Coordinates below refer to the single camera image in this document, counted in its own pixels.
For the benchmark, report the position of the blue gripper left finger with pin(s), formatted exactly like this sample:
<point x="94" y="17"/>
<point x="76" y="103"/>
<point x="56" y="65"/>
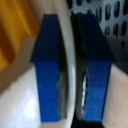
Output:
<point x="48" y="70"/>

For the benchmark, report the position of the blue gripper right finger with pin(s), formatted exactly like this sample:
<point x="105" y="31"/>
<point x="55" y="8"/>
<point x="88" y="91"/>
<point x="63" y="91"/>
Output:
<point x="96" y="73"/>

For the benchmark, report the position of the small white bowl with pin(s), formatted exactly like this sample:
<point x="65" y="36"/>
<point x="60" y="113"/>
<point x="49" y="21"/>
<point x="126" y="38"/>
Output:
<point x="68" y="40"/>

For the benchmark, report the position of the yellow food piece in bowl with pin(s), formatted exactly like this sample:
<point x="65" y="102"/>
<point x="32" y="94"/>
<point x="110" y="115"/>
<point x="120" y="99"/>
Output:
<point x="13" y="23"/>

